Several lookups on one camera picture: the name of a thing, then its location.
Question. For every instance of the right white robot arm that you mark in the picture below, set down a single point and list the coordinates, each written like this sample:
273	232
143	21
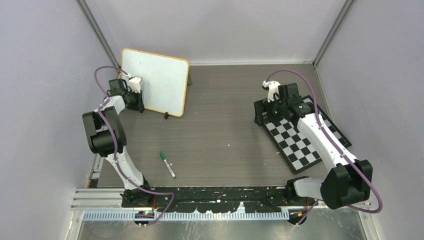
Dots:
348	179

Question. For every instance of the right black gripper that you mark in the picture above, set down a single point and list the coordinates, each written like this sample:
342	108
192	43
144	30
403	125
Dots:
262	106

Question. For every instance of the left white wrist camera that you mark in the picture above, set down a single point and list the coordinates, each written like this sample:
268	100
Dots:
135	83

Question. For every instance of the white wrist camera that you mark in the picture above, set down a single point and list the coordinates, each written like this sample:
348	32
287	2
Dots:
272	88
135	83

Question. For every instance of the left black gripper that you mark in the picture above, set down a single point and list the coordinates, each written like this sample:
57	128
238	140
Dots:
140	106

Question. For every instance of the aluminium rail frame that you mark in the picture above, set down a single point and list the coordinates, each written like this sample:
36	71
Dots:
105	204

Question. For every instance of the black white checkerboard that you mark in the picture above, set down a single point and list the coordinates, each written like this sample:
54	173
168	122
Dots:
297	151

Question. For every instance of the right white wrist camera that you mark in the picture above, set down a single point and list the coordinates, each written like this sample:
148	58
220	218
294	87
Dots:
272	88

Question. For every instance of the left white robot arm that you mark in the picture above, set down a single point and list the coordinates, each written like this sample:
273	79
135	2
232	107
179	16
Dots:
106	136

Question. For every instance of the green whiteboard marker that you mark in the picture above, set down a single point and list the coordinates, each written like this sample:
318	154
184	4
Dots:
168	165

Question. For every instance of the yellow framed whiteboard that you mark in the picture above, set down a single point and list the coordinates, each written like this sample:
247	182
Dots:
164	79

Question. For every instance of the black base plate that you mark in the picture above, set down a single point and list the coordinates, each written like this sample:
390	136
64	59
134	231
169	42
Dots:
217	199

